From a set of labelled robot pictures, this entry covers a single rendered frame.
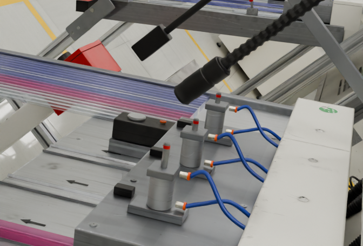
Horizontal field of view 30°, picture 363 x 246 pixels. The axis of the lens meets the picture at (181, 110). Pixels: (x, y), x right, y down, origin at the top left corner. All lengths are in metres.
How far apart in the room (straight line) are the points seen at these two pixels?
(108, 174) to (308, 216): 0.30
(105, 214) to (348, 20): 1.40
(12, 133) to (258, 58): 3.70
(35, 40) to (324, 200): 2.61
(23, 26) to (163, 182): 2.62
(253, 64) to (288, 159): 4.59
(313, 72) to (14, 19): 1.65
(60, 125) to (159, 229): 2.32
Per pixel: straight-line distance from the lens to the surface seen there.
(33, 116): 1.73
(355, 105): 1.17
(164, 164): 0.58
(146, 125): 0.87
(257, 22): 1.92
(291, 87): 1.91
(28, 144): 2.65
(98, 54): 1.64
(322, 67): 1.89
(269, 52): 5.27
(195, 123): 0.68
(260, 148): 0.80
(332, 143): 0.80
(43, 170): 0.82
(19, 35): 3.09
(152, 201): 0.59
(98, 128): 0.97
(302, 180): 0.68
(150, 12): 1.99
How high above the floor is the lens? 1.45
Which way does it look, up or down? 21 degrees down
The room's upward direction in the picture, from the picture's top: 54 degrees clockwise
